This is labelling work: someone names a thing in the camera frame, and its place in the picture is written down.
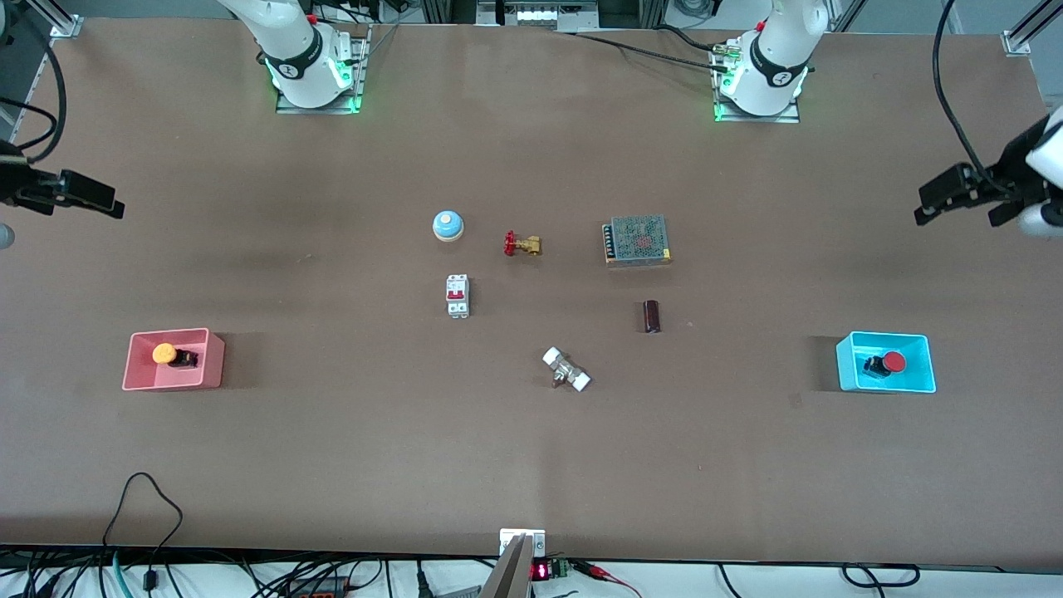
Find metal mesh power supply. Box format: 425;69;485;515
602;214;673;267

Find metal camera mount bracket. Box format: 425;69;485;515
480;528;547;598

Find pink plastic bin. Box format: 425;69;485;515
122;327;226;391

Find yellow push button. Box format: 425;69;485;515
152;342;199;370

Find thin black looped cable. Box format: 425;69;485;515
101;472;184;592

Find cyan plastic bin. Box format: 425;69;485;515
835;331;937;394

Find black cable to base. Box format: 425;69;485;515
555;25;742;74

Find black coiled cable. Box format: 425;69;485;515
841;562;922;590

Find aluminium frame corner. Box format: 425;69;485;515
1001;0;1063;57
15;0;85;39

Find metal fitting white caps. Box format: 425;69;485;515
542;346;592;393

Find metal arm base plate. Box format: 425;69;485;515
275;23;371;115
713;48;803;125

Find red push button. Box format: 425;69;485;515
862;350;908;380

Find red alligator clip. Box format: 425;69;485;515
578;561;642;597

